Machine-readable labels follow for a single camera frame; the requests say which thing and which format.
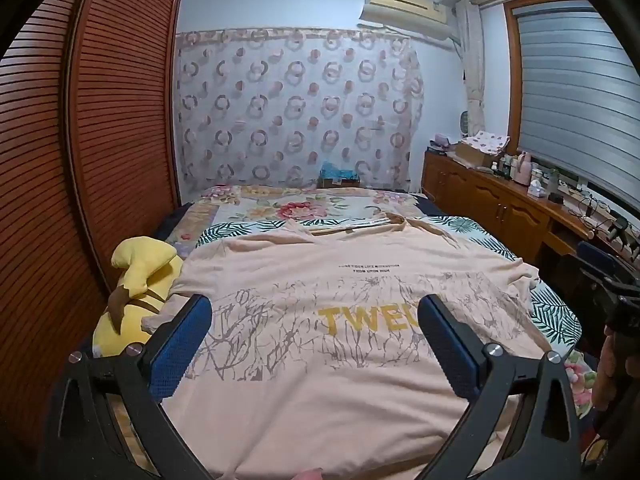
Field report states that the open cardboard box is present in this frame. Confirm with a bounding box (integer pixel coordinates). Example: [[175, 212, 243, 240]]
[[447, 141, 501, 168]]

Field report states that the wall air conditioner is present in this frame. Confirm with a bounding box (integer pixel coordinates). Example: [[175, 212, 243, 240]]
[[361, 0, 451, 41]]

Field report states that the peach printed t-shirt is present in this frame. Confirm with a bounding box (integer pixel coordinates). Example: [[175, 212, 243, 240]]
[[142, 212, 541, 480]]

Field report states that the pink thermos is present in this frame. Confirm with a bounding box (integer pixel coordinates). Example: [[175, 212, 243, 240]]
[[515, 151, 533, 186]]

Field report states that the grey window blind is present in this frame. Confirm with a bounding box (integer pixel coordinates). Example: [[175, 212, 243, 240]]
[[515, 0, 640, 201]]

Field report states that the wooden louvered wardrobe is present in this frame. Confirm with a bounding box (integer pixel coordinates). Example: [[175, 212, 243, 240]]
[[0, 0, 186, 461]]

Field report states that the green leaf print blanket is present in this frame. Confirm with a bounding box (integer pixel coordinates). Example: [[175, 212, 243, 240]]
[[195, 216, 586, 356]]

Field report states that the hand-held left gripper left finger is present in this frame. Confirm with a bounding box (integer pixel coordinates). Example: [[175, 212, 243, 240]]
[[42, 294, 213, 480]]

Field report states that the blue item on box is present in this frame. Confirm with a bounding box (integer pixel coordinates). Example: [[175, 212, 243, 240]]
[[317, 161, 362, 190]]

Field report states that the dark blue bed sheet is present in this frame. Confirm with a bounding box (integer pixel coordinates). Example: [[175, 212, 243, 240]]
[[152, 199, 448, 241]]

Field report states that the wooden cabinet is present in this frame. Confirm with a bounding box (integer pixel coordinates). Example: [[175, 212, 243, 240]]
[[421, 149, 640, 271]]

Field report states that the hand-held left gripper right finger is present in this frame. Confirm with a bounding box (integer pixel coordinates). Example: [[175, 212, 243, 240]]
[[416, 294, 583, 480]]

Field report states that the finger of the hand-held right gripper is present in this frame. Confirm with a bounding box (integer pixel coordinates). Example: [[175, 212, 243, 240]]
[[575, 241, 618, 273]]

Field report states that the person's right hand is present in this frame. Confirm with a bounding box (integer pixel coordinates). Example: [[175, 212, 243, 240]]
[[592, 327, 626, 418]]

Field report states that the cluster of small bottles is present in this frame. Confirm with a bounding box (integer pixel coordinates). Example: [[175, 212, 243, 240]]
[[492, 155, 517, 180]]

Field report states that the beige window curtain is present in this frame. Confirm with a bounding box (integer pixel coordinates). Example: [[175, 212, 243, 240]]
[[452, 0, 488, 138]]

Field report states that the circle patterned sheer curtain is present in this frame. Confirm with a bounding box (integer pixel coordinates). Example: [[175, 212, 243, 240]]
[[175, 27, 426, 193]]

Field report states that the wooden window frame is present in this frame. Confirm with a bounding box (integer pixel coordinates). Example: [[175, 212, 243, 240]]
[[502, 0, 640, 211]]

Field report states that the yellow plush toy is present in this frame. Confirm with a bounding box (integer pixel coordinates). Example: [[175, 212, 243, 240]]
[[92, 236, 183, 358]]

